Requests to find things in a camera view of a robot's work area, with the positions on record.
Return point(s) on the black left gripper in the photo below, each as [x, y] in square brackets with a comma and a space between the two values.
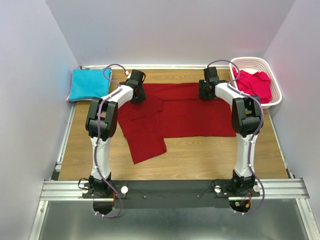
[142, 96]

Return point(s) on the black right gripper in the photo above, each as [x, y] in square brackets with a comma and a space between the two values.
[201, 94]

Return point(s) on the dark red t-shirt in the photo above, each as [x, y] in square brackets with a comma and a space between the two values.
[172, 110]

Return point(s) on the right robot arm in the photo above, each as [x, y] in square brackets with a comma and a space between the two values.
[246, 121]

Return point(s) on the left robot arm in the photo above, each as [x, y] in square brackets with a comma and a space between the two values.
[101, 125]

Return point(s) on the folded cyan t-shirt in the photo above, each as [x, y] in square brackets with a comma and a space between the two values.
[92, 80]

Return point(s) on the pink plastic laundry basket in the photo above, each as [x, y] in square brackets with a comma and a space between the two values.
[253, 65]

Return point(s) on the magenta t-shirt in basket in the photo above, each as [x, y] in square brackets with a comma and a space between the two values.
[255, 84]

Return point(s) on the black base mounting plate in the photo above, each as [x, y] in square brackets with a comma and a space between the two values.
[165, 194]

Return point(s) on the aluminium table edge rail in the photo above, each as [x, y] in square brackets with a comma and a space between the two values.
[156, 67]

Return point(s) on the front aluminium rail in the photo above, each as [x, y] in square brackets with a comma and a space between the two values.
[292, 188]

